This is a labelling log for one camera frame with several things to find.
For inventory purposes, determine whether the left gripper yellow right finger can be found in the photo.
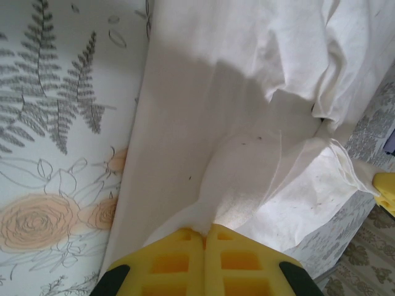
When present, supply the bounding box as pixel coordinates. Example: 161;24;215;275
204;224;322;296

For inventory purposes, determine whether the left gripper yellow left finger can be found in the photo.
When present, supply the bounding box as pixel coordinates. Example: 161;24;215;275
92;227;207;296

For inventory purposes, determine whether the white t-shirt robot arm print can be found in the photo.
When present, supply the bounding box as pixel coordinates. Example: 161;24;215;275
98;0;395;278

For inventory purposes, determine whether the purple folded t-shirt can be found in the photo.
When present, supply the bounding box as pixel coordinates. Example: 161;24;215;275
385;128;395;155

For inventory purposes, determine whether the floral patterned tablecloth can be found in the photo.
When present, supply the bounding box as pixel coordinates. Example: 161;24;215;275
0;0;395;296

